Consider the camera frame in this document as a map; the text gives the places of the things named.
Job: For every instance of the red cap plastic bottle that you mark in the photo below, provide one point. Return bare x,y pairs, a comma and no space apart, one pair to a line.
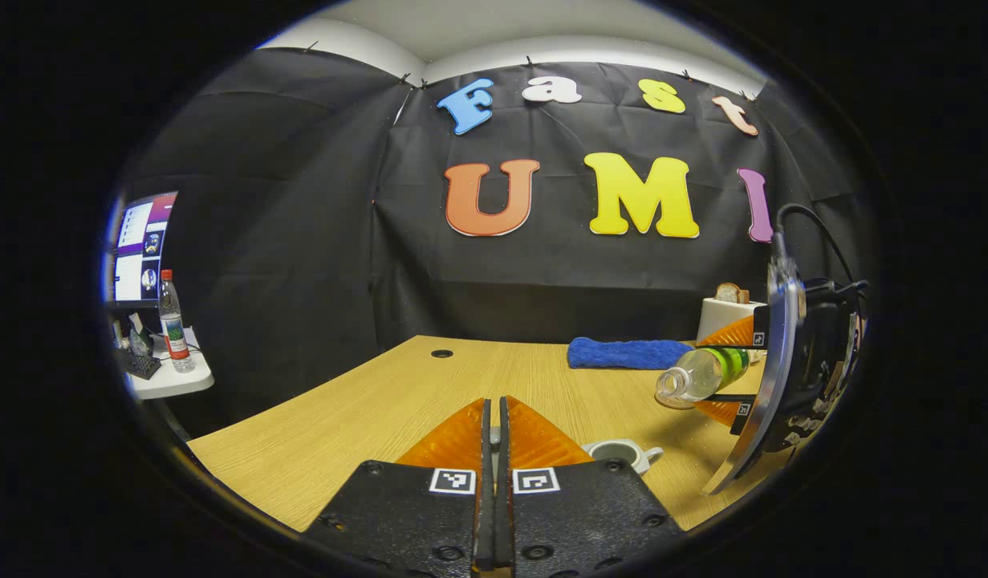
174,329

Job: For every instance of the black backdrop cloth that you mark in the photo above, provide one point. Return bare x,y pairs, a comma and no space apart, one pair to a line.
341,241

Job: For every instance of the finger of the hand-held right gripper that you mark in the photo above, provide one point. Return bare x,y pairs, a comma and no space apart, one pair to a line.
734,409
742,335

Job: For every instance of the white toaster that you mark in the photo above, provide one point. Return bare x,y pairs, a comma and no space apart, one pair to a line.
718,317

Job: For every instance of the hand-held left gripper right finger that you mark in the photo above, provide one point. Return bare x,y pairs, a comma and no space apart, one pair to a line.
582,514

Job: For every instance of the white teacup lid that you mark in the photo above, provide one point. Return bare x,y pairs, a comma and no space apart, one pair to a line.
495,437

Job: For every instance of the white side table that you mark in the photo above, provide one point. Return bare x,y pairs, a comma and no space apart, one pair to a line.
176,381

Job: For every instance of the computer monitor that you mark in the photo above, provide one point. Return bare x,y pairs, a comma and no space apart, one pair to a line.
144,245

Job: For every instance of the green label water bottle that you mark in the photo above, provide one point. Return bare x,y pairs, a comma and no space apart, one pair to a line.
698,376

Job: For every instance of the clear glass teacup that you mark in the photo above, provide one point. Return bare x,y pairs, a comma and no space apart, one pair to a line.
626,453

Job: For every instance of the small black keyboard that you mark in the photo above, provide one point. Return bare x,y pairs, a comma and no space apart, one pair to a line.
140,364

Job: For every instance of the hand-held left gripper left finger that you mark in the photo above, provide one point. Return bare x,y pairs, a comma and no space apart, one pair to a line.
413,514

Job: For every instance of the blue towel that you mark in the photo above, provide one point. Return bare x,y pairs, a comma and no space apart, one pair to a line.
622,354

